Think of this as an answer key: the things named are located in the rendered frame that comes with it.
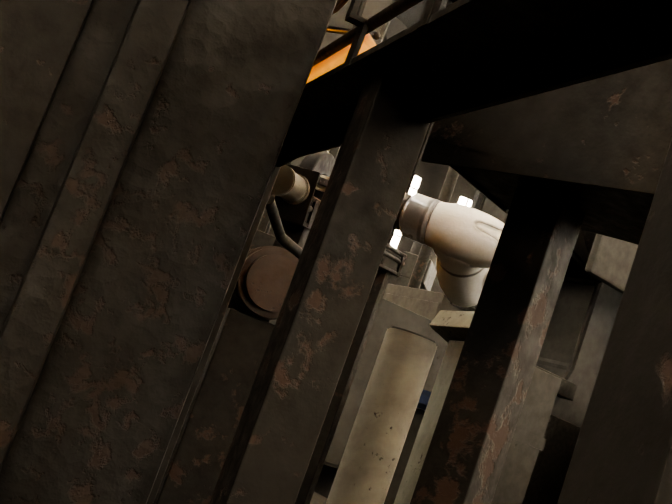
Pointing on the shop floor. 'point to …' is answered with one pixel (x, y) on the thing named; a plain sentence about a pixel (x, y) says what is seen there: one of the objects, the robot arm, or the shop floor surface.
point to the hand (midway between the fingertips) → (316, 180)
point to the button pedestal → (452, 327)
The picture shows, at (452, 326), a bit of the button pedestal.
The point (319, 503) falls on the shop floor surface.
